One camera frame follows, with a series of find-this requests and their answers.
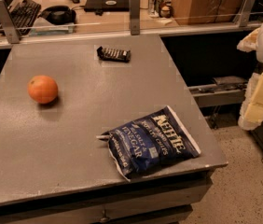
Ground blue Kettle chip bag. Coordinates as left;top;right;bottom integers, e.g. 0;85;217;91
96;105;201;181

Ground grey lower shelf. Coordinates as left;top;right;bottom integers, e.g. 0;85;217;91
189;76;247;107

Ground glass partition panel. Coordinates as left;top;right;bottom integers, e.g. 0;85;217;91
0;12;263;42

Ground wooden cabinet box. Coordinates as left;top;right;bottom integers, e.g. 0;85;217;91
172;0;243;25

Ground small round brown object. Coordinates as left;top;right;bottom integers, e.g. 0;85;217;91
159;6;172;18

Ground black snack bar wrapper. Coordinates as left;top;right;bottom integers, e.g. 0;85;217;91
97;47;131;63

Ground black laptop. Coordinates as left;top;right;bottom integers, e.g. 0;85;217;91
84;0;129;12

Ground black headphones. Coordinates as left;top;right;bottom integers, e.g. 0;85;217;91
40;6;76;25

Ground orange fruit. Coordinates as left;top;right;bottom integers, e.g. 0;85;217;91
28;76;58;105

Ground black keyboard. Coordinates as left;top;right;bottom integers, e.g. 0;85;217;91
8;0;41;35

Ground metal bracket right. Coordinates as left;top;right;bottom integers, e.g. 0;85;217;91
237;0;256;27

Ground metal bracket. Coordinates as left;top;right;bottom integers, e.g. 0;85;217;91
237;0;256;27
0;0;21;44
129;0;140;35

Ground metal bracket middle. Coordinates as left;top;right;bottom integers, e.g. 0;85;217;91
129;0;140;35

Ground metal bracket left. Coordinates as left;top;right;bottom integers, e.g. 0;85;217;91
0;0;21;44

